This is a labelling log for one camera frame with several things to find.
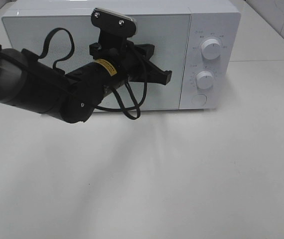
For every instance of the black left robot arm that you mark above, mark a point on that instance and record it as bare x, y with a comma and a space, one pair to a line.
72, 97

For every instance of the white microwave door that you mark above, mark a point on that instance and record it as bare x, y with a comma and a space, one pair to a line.
168, 33

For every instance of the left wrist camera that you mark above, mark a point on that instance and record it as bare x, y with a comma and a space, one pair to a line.
115, 28

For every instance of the round white door button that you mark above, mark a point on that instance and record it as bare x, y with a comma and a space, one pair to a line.
199, 101

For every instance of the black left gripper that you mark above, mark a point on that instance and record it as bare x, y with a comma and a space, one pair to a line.
114, 66

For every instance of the white microwave knob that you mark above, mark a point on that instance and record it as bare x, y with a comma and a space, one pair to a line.
211, 48
204, 80

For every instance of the white microwave oven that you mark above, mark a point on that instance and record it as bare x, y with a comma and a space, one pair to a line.
208, 18

